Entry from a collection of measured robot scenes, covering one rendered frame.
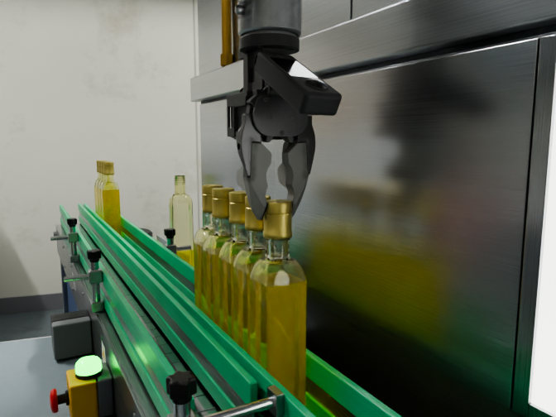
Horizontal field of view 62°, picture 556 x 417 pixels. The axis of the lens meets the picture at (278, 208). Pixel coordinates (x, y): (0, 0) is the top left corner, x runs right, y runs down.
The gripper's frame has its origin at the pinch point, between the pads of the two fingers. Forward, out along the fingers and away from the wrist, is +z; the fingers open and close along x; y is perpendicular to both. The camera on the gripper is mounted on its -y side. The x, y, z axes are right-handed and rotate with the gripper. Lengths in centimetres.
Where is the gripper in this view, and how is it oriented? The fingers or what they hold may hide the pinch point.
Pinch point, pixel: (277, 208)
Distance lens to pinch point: 56.4
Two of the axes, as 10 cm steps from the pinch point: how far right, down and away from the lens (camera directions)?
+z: 0.0, 9.9, 1.4
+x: -8.8, 0.7, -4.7
